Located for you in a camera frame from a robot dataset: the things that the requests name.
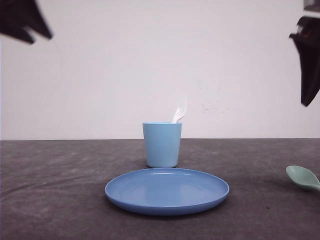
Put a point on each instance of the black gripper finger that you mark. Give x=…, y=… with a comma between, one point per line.
x=29, y=15
x=12, y=22

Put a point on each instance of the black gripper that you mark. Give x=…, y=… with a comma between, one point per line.
x=307, y=43

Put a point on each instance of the mint green plastic spoon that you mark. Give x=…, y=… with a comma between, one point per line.
x=303, y=177

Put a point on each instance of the white plastic fork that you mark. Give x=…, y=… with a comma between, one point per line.
x=180, y=111

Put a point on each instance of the light blue plastic cup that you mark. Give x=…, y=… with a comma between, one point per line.
x=162, y=143

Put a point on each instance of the blue round plate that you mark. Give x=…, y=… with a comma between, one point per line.
x=166, y=191

